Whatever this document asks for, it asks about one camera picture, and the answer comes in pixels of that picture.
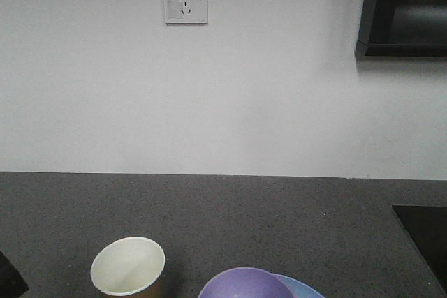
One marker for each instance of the light blue plate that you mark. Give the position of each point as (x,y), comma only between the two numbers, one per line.
(299,289)

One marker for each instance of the lavender plastic bowl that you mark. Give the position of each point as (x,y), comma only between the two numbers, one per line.
(245,282)

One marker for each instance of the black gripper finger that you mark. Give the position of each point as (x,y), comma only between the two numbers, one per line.
(12,283)

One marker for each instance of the white wall socket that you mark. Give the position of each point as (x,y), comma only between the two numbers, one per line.
(186,0)

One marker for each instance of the brown paper cup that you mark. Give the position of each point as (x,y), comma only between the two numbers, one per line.
(129,267)

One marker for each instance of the black induction cooktop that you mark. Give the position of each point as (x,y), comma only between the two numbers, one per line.
(426,226)

